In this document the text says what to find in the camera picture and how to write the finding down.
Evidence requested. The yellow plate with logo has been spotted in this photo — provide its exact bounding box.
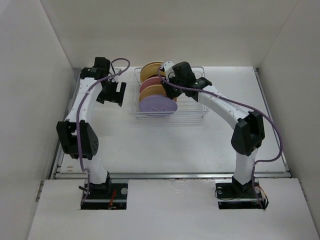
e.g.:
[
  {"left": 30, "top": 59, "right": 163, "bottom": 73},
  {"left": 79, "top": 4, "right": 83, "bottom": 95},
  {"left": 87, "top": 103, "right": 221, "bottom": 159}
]
[{"left": 139, "top": 84, "right": 167, "bottom": 102}]

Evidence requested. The purple plastic plate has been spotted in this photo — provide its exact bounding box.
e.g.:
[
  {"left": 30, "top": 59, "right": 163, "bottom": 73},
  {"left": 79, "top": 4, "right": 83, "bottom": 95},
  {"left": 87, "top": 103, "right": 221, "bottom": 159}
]
[{"left": 138, "top": 94, "right": 178, "bottom": 117}]

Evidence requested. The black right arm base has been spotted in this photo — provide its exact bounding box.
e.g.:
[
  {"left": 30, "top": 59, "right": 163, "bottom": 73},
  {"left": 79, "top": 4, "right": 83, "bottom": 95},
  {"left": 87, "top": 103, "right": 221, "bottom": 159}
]
[{"left": 214, "top": 181, "right": 269, "bottom": 210}]

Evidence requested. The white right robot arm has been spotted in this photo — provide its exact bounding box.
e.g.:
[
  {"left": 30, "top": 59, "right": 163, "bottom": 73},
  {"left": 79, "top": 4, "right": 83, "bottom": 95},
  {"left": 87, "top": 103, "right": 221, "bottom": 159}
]
[{"left": 157, "top": 61, "right": 265, "bottom": 197}]

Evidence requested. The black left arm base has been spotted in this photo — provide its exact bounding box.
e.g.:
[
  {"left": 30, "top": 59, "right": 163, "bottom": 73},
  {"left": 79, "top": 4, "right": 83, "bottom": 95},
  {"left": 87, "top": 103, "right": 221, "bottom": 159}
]
[{"left": 80, "top": 182, "right": 129, "bottom": 210}]

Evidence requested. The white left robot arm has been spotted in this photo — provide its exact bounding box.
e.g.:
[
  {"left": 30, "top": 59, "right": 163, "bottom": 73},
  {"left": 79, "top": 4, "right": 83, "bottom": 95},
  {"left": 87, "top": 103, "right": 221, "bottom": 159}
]
[{"left": 56, "top": 57, "right": 127, "bottom": 199}]

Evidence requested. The pink plastic plate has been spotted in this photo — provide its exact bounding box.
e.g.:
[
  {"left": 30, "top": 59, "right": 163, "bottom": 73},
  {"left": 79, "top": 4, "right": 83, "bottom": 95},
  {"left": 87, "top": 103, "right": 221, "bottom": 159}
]
[{"left": 139, "top": 76, "right": 162, "bottom": 93}]

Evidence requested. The yellow rear plate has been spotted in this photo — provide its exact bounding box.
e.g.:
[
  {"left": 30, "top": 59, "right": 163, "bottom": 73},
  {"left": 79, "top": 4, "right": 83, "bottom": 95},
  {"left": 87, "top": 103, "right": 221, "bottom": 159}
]
[{"left": 140, "top": 61, "right": 163, "bottom": 83}]

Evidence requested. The white foam front board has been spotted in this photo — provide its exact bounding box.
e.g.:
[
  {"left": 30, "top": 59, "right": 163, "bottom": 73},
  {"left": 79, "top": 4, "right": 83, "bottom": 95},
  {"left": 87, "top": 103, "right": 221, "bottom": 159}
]
[{"left": 28, "top": 178, "right": 319, "bottom": 240}]

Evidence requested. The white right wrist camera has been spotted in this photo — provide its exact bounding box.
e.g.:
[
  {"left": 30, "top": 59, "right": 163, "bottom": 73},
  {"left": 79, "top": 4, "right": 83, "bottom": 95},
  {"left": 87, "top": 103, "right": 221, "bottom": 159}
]
[{"left": 160, "top": 61, "right": 176, "bottom": 80}]

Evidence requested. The white wire dish rack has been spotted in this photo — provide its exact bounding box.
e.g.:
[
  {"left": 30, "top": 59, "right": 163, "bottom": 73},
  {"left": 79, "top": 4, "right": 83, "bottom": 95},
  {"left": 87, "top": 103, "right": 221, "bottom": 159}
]
[{"left": 131, "top": 67, "right": 210, "bottom": 126}]

